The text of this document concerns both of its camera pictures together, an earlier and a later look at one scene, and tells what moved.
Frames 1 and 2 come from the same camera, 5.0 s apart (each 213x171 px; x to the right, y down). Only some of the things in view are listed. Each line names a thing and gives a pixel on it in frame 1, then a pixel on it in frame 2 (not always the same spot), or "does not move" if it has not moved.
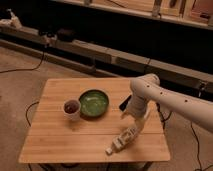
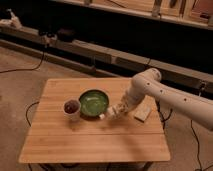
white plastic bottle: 126,136 -> 118,109
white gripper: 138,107 -> 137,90
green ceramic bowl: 94,103 does not move
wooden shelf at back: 198,12 does not move
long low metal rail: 113,62 does not move
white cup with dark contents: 71,110 does not move
